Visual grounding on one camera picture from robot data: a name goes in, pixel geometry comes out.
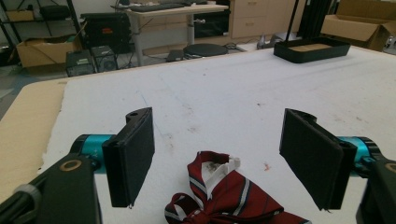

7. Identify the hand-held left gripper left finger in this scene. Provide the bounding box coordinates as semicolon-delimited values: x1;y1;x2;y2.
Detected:
101;106;156;209

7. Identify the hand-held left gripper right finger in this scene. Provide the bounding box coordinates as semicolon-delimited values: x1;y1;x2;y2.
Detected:
278;107;358;211

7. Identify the red striped bow tie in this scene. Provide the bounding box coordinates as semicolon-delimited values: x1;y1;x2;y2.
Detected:
163;150;313;224

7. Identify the white foam table mat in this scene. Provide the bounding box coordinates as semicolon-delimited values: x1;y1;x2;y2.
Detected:
37;45;396;224

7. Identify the black rectangular tray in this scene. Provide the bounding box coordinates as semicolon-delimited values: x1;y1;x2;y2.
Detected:
273;36;352;64

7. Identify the black electronics box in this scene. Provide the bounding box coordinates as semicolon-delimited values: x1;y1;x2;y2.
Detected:
64;49;95;77

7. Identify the black computer tower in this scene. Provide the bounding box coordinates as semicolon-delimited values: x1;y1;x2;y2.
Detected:
79;11;133;54

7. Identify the round black disc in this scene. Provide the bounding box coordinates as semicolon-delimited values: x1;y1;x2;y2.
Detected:
182;43;230;58

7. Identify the black metal stand pole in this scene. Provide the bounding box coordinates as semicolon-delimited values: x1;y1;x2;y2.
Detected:
285;0;301;43

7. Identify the large open cardboard box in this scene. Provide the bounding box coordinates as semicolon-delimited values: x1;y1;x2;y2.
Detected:
320;0;396;52

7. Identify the wooden drawer cabinet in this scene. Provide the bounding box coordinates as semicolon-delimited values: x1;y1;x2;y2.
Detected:
230;0;301;39

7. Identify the white-legged wooden desk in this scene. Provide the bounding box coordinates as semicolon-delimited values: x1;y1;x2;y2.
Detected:
123;2;230;67

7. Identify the black keyboard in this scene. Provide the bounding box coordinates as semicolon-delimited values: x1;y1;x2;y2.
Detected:
130;3;187;13

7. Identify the black bag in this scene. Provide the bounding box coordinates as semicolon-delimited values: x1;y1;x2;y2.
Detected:
40;5;71;21

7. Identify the black metal shelf rack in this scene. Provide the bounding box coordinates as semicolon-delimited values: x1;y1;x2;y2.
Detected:
0;0;82;60

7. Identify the flat cardboard box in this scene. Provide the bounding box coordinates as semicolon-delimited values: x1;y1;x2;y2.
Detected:
6;9;35;22

